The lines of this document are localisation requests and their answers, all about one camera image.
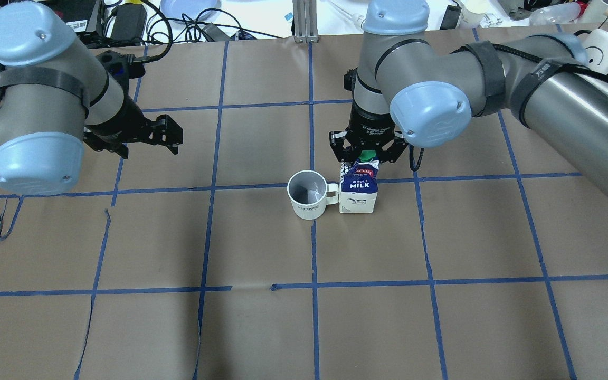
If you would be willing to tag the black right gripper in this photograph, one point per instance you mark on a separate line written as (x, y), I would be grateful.
(368, 123)

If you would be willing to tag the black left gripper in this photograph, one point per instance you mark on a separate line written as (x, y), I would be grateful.
(123, 121)

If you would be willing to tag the blue white milk carton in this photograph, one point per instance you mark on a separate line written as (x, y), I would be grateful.
(358, 184)

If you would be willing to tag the white mug grey inside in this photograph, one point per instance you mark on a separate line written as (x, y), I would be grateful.
(310, 194)

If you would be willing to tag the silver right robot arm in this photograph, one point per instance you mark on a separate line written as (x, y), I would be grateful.
(406, 94)

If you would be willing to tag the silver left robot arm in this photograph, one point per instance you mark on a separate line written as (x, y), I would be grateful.
(56, 98)

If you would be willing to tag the black power adapter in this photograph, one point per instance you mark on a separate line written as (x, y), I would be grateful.
(128, 24)

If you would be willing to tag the blue plastic plate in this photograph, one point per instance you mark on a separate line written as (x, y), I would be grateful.
(196, 10)

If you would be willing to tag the white smiley face mug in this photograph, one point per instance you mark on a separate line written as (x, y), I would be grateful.
(596, 48)

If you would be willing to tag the aluminium frame post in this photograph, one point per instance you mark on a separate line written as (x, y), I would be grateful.
(305, 21)

